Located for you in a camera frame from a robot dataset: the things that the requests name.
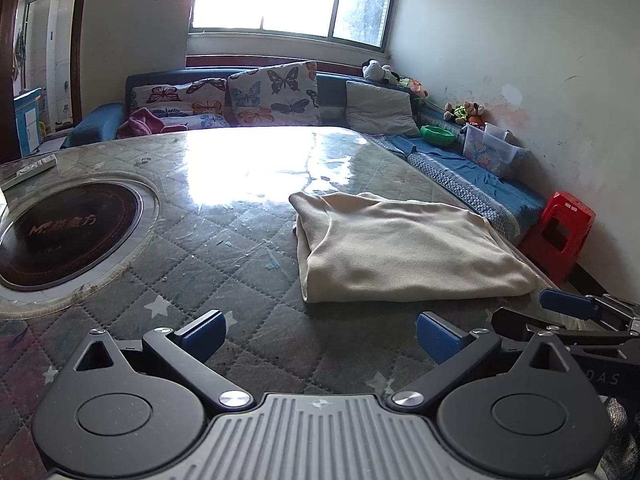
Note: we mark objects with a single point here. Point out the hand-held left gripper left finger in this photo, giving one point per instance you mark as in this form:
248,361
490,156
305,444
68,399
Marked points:
204,336

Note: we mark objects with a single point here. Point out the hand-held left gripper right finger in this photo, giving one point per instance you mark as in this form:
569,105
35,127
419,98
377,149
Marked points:
439,337

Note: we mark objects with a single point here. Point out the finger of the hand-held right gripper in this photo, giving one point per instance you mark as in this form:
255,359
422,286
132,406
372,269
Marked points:
567,304
515,321

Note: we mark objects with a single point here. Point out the cream knit garment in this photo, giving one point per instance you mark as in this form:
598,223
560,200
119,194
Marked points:
400,250

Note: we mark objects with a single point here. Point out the red plastic stool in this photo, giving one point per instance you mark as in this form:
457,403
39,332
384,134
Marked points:
560,230

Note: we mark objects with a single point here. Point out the clear plastic storage box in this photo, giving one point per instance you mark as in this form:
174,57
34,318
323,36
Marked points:
492,152

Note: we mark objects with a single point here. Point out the round black induction cooker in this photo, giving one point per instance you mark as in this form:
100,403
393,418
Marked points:
65,235

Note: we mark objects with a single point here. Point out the green plastic bowl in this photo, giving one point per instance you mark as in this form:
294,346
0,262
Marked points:
437,136

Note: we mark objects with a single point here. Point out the green and brown plush toys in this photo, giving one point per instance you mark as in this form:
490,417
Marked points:
465,114

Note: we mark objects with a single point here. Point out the butterfly print cushion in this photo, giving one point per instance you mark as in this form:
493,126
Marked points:
175,95
205,121
275,95

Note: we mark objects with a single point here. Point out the pink cloth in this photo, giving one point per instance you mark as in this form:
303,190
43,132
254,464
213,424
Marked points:
147,125

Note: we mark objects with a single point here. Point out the grey pillow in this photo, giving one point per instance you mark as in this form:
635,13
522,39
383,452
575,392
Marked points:
380,107

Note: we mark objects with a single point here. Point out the blue sofa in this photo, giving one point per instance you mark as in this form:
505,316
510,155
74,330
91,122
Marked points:
95,125

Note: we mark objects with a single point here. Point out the grey remote control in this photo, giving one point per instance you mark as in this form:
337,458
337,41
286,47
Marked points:
30,170

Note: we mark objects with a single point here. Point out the colourful plush toy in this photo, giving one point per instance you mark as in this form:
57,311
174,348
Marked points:
414,87

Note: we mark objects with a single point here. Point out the panda plush toy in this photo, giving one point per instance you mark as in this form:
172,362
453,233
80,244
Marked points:
379,71

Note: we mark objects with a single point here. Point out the blue and white cabinet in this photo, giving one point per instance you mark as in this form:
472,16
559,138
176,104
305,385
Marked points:
27,125

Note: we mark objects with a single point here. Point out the hanging cloths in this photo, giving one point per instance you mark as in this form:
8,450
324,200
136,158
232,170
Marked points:
20,52

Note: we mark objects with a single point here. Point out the dark wooden door frame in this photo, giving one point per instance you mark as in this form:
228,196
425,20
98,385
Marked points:
80,35

